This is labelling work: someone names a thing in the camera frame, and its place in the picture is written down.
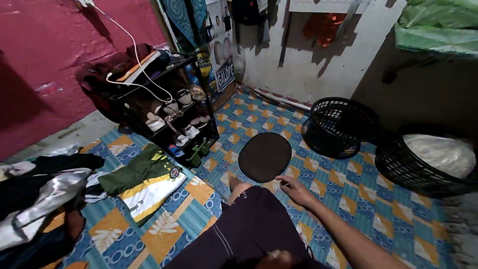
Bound person's left hand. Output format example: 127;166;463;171
255;250;296;269

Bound person's right hand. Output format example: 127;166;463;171
275;175;316;209

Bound person's right forearm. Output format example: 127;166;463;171
306;197;411;269

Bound dark round mat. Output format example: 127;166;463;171
238;132;293;184

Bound person's legs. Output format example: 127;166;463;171
163;176;333;269

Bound black round plastic basket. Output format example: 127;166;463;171
301;97;381;160

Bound platform with patterned vinyl cover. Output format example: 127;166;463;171
19;127;228;269

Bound poster with blue white lettering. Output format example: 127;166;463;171
210;32;236;93

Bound black shoe rack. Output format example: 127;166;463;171
110;51;220;169

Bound black plastic laundry basket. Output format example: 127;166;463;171
374;124;478;198

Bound green white yellow folded garment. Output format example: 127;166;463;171
98;143;187;228

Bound yellow and blue poster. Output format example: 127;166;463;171
186;47;219;98

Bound shiny orange red hanging decoration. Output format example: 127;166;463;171
302;13;348;48

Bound whitish plastic bag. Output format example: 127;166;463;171
403;134;477;179

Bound black hanging bag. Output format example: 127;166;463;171
232;0;268;26

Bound teal patterned curtain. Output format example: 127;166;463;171
160;0;208;52

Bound dark maroon bag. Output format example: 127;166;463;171
75;43;159;124

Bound green plastic wrapped bundle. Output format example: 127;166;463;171
395;0;478;58

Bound pile of mixed clothes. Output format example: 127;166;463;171
0;143;109;269

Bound white cable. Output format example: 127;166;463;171
90;3;173;103

